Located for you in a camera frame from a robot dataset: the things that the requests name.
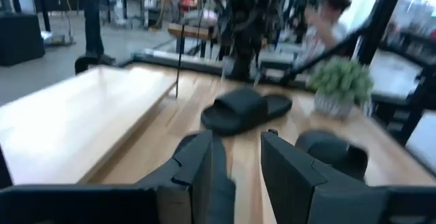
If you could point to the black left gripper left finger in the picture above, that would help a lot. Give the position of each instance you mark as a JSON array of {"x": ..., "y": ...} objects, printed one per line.
[{"x": 201, "y": 183}]

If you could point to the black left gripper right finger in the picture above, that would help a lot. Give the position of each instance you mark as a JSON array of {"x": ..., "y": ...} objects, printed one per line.
[{"x": 293, "y": 190}]

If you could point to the black rubber slide sandal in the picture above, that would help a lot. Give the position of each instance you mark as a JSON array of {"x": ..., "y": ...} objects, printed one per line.
[
  {"x": 327, "y": 149},
  {"x": 238, "y": 111}
]

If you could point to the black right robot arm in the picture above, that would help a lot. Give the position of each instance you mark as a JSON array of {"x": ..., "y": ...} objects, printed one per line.
[{"x": 243, "y": 30}]

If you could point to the light wooden shelf board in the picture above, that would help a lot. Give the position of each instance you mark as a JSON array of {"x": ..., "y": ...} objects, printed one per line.
[{"x": 68, "y": 122}]

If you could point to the green plant in white pot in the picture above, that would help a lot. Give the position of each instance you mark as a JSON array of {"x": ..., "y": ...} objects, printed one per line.
[{"x": 340, "y": 81}]

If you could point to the thin black metal rod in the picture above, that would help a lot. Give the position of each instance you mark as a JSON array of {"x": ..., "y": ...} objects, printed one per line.
[{"x": 179, "y": 64}]

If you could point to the wooden side table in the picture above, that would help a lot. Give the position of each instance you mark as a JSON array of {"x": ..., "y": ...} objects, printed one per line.
[{"x": 190, "y": 30}]

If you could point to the person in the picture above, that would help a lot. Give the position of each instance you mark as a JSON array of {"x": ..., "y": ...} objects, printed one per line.
[
  {"x": 92, "y": 23},
  {"x": 327, "y": 30}
]

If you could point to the black office chair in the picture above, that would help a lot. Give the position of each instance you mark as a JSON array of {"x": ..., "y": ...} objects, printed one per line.
[{"x": 85, "y": 64}]

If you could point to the black box cabinet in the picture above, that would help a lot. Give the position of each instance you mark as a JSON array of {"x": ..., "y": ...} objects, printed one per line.
[{"x": 20, "y": 38}]

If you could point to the black metal station frame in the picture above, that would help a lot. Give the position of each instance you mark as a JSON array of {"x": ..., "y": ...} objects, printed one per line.
[{"x": 381, "y": 23}]

